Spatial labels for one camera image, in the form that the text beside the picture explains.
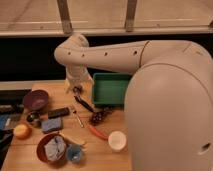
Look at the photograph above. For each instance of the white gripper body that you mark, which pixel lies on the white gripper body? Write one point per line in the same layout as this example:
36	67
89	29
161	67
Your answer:
76	75

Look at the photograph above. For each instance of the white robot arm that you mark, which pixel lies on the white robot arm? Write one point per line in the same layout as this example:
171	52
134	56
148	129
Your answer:
168	103

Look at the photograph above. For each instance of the purple bowl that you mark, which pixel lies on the purple bowl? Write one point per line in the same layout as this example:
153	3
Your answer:
36	100

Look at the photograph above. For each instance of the red-brown bowl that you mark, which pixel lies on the red-brown bowl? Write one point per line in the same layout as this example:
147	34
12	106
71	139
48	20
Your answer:
40	151

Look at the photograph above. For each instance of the small dark metal object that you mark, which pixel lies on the small dark metal object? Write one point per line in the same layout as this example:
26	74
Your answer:
77	89

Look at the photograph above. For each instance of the green plastic tray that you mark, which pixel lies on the green plastic tray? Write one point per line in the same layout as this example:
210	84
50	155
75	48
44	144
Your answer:
109	89

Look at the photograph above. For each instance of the black rectangular block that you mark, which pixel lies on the black rectangular block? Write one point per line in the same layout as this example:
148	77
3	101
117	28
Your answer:
58	113

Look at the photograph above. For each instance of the dark grapes toy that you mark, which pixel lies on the dark grapes toy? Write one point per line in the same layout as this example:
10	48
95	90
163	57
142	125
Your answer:
98	117

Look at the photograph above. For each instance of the blue sponge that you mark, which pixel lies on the blue sponge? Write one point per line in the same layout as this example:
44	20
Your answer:
51	125

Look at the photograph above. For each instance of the dark round object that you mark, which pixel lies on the dark round object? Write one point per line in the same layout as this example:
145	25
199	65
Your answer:
33	119

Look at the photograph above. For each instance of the wooden spatula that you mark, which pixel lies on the wooden spatula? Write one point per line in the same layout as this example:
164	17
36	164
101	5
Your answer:
73	139

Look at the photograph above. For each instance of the white cup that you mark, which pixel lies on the white cup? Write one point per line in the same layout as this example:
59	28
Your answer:
117	141

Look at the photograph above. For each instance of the blue cup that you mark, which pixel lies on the blue cup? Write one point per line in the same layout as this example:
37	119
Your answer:
74	153

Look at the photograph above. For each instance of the grey crumpled cloth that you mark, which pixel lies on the grey crumpled cloth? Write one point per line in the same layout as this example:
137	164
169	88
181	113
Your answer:
55	148

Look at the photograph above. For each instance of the orange fruit toy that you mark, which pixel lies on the orange fruit toy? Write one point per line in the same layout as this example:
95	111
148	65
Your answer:
22	131

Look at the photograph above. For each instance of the black handled utensil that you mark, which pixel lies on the black handled utensil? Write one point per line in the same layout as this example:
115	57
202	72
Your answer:
84	103

